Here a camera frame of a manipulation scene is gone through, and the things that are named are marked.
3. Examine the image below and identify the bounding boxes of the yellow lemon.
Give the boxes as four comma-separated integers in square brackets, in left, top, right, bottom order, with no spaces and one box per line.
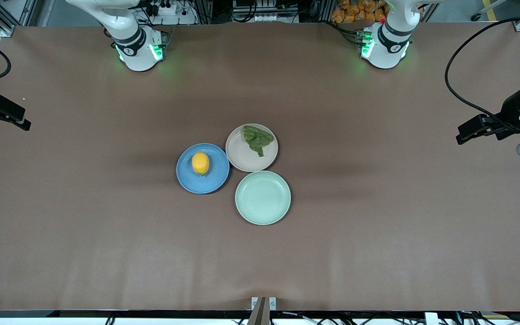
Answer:
[191,152,210,176]

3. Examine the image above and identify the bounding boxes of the green lettuce leaf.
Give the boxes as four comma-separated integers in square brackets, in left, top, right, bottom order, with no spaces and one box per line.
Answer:
[242,125,274,158]

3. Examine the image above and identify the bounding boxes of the brown table cover sheet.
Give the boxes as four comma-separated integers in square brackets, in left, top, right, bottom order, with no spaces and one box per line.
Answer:
[0,23,520,312]

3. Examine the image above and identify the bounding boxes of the orange snack bag pile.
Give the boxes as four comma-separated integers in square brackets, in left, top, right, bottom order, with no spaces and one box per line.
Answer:
[331,0,388,24]

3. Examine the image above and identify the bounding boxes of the white power strip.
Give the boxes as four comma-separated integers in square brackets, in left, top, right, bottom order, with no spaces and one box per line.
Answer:
[145,0,179,17]

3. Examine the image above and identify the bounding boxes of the blue plate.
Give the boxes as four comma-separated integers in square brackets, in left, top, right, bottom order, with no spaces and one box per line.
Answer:
[176,143,230,195]

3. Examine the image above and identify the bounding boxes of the beige plate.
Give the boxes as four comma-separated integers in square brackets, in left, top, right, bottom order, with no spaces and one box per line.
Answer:
[225,123,279,172]

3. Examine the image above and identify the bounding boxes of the light green plate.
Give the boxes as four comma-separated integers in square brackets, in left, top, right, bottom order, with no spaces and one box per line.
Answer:
[235,170,292,226]

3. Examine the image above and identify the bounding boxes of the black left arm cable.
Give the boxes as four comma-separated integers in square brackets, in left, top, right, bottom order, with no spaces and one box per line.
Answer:
[444,16,520,132]

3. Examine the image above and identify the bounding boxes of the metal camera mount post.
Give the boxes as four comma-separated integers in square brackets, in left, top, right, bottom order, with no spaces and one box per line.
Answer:
[247,297,277,325]

